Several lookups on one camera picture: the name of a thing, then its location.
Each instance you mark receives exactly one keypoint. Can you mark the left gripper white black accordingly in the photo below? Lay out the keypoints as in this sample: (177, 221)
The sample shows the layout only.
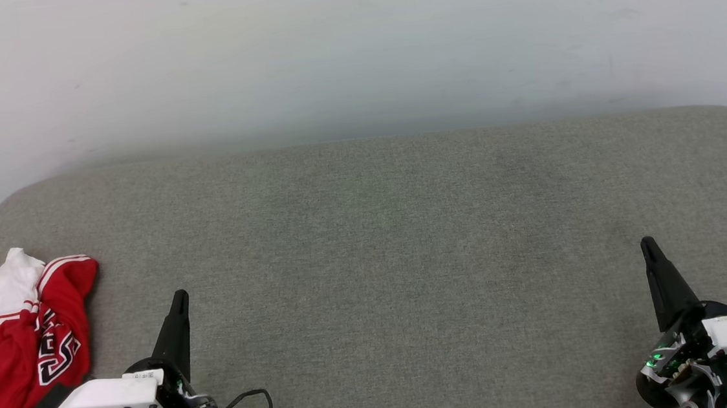
(109, 399)

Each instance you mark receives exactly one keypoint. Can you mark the red and white sports garment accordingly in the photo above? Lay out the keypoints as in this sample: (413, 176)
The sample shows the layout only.
(6, 362)

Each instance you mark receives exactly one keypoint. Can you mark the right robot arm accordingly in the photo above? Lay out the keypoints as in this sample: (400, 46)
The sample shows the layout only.
(667, 395)

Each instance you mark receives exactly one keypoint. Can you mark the grey fabric sofa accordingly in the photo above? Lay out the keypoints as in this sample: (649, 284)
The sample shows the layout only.
(407, 259)

